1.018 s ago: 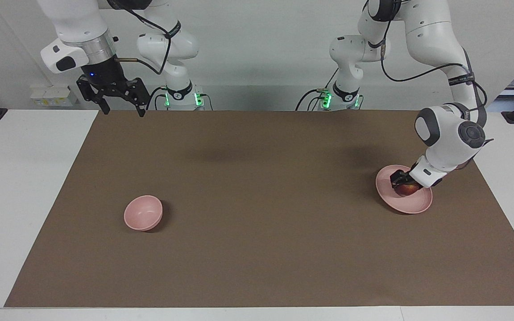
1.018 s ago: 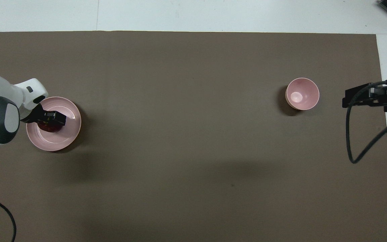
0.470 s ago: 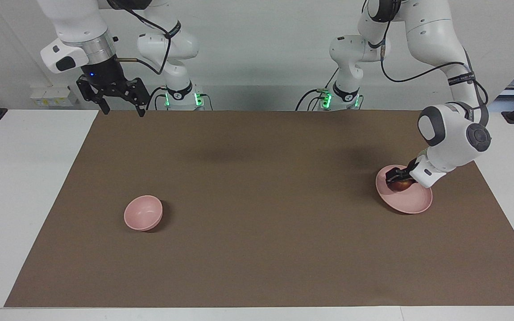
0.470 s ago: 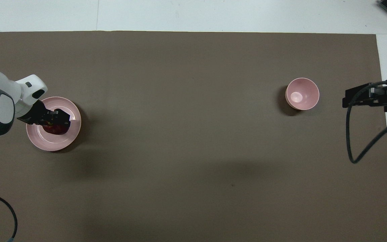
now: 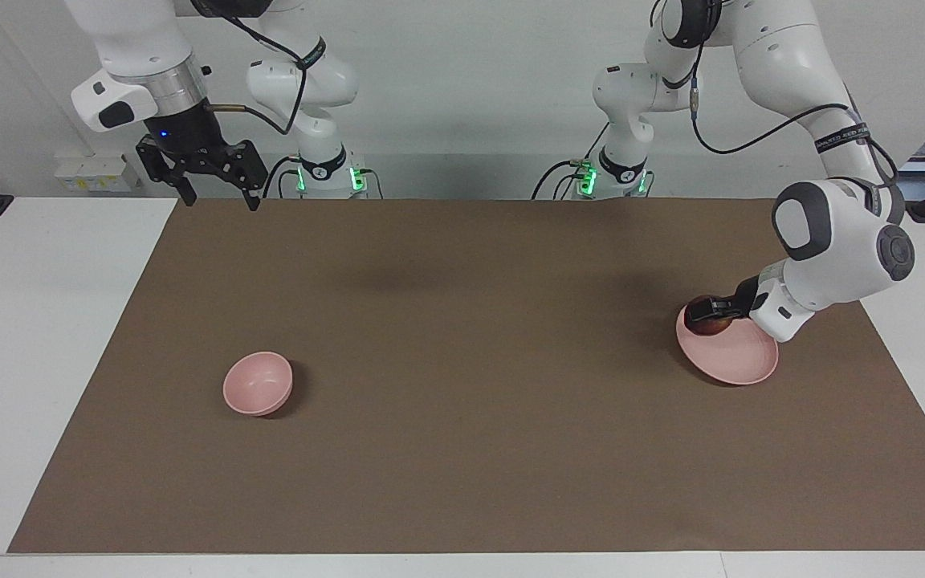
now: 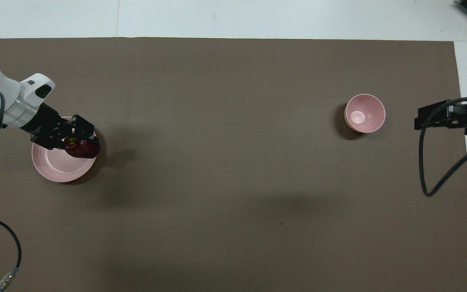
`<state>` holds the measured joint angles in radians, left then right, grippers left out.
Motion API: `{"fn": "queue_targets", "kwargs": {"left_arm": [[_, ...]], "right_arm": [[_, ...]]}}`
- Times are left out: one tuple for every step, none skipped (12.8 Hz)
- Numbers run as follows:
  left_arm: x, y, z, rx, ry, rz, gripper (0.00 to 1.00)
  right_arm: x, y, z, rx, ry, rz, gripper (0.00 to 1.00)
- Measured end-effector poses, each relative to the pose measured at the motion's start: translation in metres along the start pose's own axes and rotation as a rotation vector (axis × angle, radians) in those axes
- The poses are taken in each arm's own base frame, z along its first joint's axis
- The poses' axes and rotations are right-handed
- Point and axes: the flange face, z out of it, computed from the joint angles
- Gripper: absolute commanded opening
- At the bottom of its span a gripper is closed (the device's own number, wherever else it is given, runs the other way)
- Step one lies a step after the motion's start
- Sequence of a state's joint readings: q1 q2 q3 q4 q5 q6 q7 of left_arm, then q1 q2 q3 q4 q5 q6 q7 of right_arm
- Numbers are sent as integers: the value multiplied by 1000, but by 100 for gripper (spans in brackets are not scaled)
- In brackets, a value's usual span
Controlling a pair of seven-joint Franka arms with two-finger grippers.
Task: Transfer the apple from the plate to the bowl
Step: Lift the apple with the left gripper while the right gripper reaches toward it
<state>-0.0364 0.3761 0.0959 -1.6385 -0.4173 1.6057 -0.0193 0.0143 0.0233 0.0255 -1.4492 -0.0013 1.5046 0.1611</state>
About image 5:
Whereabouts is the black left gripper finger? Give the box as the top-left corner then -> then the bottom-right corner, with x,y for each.
697,297 -> 744,320

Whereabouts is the white wall socket box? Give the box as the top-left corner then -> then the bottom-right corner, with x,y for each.
55,155 -> 141,192

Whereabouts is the pink plate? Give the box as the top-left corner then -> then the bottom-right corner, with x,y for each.
675,305 -> 780,386

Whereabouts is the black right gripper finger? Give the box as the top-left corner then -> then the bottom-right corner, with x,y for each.
196,141 -> 267,212
137,138 -> 196,207

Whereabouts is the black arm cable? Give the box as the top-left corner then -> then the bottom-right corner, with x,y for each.
189,0 -> 307,136
651,0 -> 901,181

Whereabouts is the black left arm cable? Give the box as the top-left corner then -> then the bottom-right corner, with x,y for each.
651,0 -> 901,181

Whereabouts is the pink bowl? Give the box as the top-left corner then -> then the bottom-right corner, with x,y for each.
222,351 -> 294,417

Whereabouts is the brown table mat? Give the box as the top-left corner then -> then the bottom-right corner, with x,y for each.
7,198 -> 925,555

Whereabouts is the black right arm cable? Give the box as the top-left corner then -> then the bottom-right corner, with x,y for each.
189,0 -> 307,136

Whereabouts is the red apple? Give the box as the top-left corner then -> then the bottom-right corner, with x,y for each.
684,295 -> 740,336

